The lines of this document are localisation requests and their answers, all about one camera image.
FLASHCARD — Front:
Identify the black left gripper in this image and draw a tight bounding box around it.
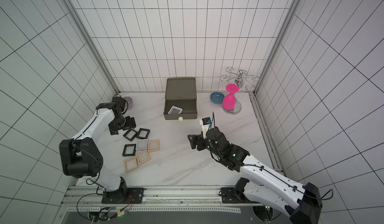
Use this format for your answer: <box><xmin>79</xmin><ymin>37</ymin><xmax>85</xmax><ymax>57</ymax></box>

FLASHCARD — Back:
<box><xmin>107</xmin><ymin>113</ymin><xmax>136</xmax><ymax>136</ymax></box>

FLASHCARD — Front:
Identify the white brooch box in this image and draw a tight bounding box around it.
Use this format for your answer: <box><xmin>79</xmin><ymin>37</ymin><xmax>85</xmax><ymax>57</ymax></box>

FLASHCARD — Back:
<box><xmin>168</xmin><ymin>105</ymin><xmax>183</xmax><ymax>115</ymax></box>
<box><xmin>136</xmin><ymin>139</ymin><xmax>148</xmax><ymax>152</ymax></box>

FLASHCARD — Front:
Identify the olive three-drawer cabinet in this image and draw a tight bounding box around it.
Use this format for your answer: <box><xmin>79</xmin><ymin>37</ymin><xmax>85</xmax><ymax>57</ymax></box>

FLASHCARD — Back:
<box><xmin>163</xmin><ymin>77</ymin><xmax>198</xmax><ymax>120</ymax></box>

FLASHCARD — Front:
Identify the beige brooch box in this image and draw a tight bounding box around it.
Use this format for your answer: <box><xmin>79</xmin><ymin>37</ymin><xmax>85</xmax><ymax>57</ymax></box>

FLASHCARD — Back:
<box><xmin>147</xmin><ymin>139</ymin><xmax>160</xmax><ymax>153</ymax></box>
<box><xmin>124</xmin><ymin>157</ymin><xmax>139</xmax><ymax>173</ymax></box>
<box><xmin>135</xmin><ymin>150</ymin><xmax>151</xmax><ymax>166</ymax></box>

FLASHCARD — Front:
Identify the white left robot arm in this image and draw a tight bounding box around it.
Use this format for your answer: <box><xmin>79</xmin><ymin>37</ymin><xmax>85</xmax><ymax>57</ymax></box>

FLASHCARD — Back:
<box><xmin>59</xmin><ymin>94</ymin><xmax>132</xmax><ymax>194</ymax></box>

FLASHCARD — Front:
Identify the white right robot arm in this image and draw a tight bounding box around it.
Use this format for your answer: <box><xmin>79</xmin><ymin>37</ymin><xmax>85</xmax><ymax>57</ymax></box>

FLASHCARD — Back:
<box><xmin>188</xmin><ymin>127</ymin><xmax>323</xmax><ymax>224</ymax></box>

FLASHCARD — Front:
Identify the black brooch box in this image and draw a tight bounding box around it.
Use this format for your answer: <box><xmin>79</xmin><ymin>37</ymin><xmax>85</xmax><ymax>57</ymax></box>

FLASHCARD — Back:
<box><xmin>123</xmin><ymin>128</ymin><xmax>138</xmax><ymax>142</ymax></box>
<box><xmin>136</xmin><ymin>128</ymin><xmax>150</xmax><ymax>139</ymax></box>
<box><xmin>122</xmin><ymin>144</ymin><xmax>137</xmax><ymax>157</ymax></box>

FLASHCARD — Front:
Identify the purple ceramic bowl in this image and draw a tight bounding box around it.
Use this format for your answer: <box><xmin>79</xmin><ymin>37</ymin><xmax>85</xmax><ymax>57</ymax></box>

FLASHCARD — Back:
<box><xmin>123</xmin><ymin>97</ymin><xmax>133</xmax><ymax>111</ymax></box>

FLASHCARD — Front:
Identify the blue ceramic bowl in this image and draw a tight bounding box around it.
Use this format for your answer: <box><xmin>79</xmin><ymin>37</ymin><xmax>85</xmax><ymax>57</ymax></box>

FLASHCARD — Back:
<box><xmin>210</xmin><ymin>92</ymin><xmax>225</xmax><ymax>104</ymax></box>

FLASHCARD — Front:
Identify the pink plastic goblet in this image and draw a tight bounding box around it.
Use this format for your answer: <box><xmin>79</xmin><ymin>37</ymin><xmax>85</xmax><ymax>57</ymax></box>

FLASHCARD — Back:
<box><xmin>222</xmin><ymin>84</ymin><xmax>239</xmax><ymax>110</ymax></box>

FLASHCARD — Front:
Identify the chrome glass rack stand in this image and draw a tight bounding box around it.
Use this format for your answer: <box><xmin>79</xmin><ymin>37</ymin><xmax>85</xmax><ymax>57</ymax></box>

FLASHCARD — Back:
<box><xmin>220</xmin><ymin>67</ymin><xmax>260</xmax><ymax>115</ymax></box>

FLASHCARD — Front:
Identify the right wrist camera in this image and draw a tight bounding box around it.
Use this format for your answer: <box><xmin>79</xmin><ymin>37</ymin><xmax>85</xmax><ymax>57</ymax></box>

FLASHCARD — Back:
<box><xmin>199</xmin><ymin>117</ymin><xmax>212</xmax><ymax>139</ymax></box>

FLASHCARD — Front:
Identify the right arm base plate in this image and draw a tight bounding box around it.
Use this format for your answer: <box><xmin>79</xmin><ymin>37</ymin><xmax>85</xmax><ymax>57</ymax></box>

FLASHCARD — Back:
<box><xmin>219</xmin><ymin>188</ymin><xmax>255</xmax><ymax>204</ymax></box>

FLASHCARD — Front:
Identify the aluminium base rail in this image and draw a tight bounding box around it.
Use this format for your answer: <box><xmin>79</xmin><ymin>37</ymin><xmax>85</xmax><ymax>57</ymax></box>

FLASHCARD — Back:
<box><xmin>61</xmin><ymin>184</ymin><xmax>304</xmax><ymax>214</ymax></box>

